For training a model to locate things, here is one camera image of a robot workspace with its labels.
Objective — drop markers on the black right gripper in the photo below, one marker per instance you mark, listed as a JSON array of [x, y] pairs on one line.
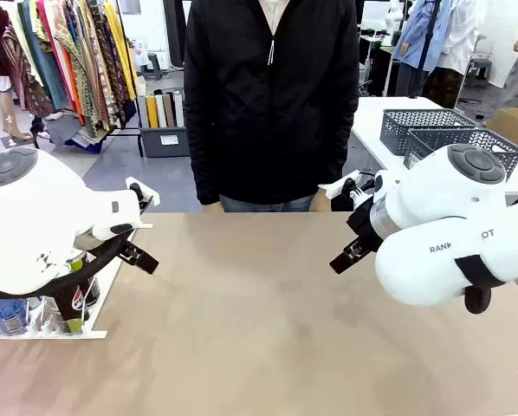
[[365, 225]]

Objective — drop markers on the black green Pepsi can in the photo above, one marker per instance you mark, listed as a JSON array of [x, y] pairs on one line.
[[75, 305], [79, 264]]

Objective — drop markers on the blue-grey plastic basket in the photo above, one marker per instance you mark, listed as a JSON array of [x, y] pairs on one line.
[[423, 143], [397, 130]]

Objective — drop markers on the blue white drink can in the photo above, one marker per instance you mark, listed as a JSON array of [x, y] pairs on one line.
[[8, 316]]

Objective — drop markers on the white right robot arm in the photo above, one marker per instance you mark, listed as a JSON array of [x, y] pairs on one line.
[[415, 268]]

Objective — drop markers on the person's right forearm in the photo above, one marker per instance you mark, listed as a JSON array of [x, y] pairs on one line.
[[198, 164]]

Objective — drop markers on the person's left forearm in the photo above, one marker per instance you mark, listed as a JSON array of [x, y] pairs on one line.
[[343, 151]]

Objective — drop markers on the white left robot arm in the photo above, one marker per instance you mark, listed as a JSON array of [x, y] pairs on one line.
[[25, 216]]

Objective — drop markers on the white can dispenser rack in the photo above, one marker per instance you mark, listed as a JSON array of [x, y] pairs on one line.
[[94, 333]]

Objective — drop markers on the person's left hand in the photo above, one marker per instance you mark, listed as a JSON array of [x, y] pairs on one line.
[[320, 203]]

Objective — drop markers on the person's right hand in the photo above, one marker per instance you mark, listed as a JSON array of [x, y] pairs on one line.
[[213, 208]]

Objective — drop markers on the grey storage bin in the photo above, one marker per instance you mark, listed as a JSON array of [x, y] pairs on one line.
[[163, 143]]

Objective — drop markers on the black metal clothes rack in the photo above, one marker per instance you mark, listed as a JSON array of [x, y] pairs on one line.
[[124, 134]]

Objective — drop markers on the fabric pile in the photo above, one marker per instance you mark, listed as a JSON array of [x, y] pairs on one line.
[[81, 138]]

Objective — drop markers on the white side table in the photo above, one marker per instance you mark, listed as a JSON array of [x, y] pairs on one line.
[[371, 121]]

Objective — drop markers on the grey fabric bolt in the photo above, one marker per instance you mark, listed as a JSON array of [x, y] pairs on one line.
[[143, 112]]

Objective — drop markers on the yellow fabric bolt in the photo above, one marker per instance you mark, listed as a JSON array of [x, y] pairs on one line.
[[152, 112]]

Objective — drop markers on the white fabric bolt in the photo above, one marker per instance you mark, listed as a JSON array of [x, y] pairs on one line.
[[160, 112], [179, 109]]

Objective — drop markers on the brown fabric bolt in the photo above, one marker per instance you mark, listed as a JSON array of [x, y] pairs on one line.
[[168, 110]]

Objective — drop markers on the person in black jacket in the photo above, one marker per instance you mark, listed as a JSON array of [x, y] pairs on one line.
[[267, 108]]

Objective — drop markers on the orange hanging garment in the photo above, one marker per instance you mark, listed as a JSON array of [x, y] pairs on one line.
[[73, 95]]

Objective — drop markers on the multicolour patterned hanging garment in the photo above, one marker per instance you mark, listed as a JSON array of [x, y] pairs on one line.
[[83, 73]]

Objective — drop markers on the black workbench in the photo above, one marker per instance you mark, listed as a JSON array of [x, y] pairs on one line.
[[376, 65]]

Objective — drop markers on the dark patterned hanging garment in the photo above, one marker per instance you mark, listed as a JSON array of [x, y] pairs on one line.
[[107, 65]]

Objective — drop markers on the brown patterned hanging garment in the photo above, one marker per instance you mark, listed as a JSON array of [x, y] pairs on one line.
[[25, 86]]

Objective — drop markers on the teal hanging garment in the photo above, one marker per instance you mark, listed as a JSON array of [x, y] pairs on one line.
[[47, 73]]

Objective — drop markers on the yellow hanging garment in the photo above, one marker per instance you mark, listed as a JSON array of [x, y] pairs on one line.
[[120, 47]]

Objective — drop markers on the brown cardboard box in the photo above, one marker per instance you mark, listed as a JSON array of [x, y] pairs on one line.
[[514, 123]]

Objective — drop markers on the black stand pole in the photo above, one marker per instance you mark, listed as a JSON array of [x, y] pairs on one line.
[[428, 39]]

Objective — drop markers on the mannequin in blue shirt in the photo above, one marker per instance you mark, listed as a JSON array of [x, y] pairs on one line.
[[415, 26]]

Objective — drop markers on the bare white mannequin torso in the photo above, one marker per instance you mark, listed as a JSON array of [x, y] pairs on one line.
[[393, 17]]

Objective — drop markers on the mannequin in white coat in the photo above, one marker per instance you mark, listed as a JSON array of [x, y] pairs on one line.
[[462, 34]]

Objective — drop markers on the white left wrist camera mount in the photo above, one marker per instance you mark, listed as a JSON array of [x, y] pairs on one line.
[[150, 197]]

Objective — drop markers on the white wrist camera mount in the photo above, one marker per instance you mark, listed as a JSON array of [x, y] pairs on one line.
[[150, 197], [334, 187]]

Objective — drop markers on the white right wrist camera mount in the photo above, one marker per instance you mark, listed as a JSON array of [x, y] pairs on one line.
[[334, 187]]

